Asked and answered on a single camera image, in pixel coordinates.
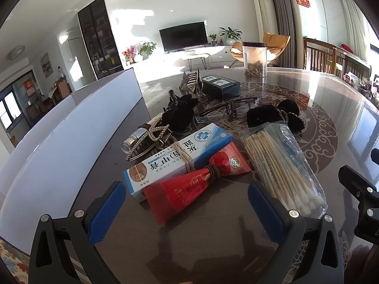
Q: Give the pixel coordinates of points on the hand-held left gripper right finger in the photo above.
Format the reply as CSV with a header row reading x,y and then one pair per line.
x,y
266,207

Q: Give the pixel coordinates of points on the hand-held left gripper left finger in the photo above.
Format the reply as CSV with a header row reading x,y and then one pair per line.
x,y
106,210

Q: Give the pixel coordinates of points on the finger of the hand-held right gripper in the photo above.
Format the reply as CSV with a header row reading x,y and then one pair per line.
x,y
355,180

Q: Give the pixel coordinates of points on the bag of cotton swabs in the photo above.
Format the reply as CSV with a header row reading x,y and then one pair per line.
x,y
275,159

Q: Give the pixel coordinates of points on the pearl hair clip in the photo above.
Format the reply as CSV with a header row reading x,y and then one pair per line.
x,y
161,133
139,149

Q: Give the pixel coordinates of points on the white storage box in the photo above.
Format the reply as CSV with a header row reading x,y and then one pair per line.
x,y
50,159

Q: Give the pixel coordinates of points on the small clear cosmetic bottle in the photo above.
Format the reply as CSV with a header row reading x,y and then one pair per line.
x,y
133,139

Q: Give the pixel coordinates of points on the red foil packet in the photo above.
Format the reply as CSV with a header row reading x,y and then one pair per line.
x,y
189,189

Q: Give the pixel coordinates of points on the blue white ointment box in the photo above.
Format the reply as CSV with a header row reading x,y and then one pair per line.
x,y
177,162

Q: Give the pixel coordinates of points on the black framed glasses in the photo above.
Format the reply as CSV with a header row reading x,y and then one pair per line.
x,y
231,106

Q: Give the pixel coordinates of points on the black velvet bow hair clip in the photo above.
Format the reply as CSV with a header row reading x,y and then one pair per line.
x,y
179,112

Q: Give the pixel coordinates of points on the dark patterned wooden desktop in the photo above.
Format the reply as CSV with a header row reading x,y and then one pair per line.
x,y
225,242

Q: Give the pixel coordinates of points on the colourful patterned rug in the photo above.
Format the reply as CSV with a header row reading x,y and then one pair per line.
x,y
13,260

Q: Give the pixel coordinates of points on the wooden dining chair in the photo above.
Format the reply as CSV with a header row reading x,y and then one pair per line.
x,y
316,53
351,62

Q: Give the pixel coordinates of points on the black box with white labels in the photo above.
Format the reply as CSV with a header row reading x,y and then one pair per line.
x,y
222,90

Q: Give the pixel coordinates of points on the clear claw hair clip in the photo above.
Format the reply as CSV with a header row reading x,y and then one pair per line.
x,y
200,94

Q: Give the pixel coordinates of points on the red cushion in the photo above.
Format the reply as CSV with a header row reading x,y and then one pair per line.
x,y
348,48

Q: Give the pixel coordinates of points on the silver rhinestone bow hair clip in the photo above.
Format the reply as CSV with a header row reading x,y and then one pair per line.
x,y
191,80

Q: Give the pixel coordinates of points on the clear jar with black lid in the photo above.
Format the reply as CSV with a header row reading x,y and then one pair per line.
x,y
254,59

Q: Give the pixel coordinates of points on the orange lounge chair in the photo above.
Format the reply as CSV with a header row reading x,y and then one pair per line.
x,y
277,43

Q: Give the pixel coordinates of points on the red flowers in vase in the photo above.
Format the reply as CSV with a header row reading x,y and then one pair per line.
x,y
129,52

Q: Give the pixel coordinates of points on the white television cabinet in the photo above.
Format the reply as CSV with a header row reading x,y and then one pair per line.
x,y
216,51

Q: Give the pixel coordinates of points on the bushy green potted plant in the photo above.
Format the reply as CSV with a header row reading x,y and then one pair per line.
x,y
146,48

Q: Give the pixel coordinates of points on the dark glass display cabinet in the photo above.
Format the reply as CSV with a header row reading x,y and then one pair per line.
x,y
100,35

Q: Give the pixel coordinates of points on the large green potted plant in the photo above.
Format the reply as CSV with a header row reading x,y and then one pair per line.
x,y
230,34

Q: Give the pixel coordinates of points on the small green potted plant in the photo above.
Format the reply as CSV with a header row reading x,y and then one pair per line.
x,y
212,37

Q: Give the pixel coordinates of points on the round ceiling light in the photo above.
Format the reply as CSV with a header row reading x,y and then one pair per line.
x,y
16,52

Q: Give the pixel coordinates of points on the grey curtain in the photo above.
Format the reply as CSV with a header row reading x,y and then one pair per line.
x,y
285,11

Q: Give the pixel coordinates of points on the black curved television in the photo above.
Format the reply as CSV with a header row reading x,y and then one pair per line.
x,y
183,35

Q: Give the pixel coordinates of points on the white tower air conditioner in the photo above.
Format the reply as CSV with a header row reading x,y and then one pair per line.
x,y
265,11

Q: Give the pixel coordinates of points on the framed wall painting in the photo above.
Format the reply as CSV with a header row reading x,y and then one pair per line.
x,y
45,64

